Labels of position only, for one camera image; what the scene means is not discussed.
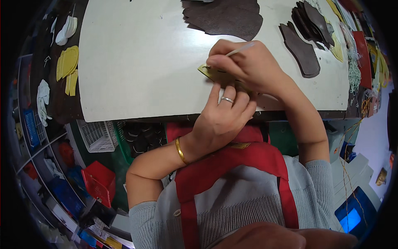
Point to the person's right hand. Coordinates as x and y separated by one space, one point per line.
258 68

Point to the person's left hand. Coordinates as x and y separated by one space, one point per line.
214 124

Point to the white marking pen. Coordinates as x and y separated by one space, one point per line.
241 49

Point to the yellow pattern template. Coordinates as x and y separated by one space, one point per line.
214 75

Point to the brown leather sole-shaped piece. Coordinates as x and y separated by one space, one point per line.
301 53

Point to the large dark brown leather hide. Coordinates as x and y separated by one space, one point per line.
227 17

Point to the stack of dark leather pieces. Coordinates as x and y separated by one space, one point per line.
312 23

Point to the green basket of shoe parts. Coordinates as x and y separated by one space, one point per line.
143 140

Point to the person's body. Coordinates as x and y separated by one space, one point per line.
242 193

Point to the yellow templates under leather stack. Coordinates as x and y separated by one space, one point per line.
337 48

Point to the red flat folder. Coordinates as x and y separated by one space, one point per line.
363 59

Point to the white plastic basket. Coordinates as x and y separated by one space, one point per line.
98 137

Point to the red plastic basket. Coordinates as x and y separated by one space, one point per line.
99 182

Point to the yellow narrow template pieces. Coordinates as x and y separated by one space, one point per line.
72 82

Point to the stack of yellow oval templates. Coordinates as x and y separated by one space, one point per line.
69 60

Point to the dark brown leather sheet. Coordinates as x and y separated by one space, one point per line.
56 105

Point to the blue machine with lit screen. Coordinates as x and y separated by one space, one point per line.
356 214

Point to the grey storage shelf with clutter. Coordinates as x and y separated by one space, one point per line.
59 193

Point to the white cloth glove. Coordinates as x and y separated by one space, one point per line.
43 99

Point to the stack of white cut pieces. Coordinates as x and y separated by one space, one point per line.
68 29

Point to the blue plastic basket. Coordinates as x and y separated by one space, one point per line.
31 127

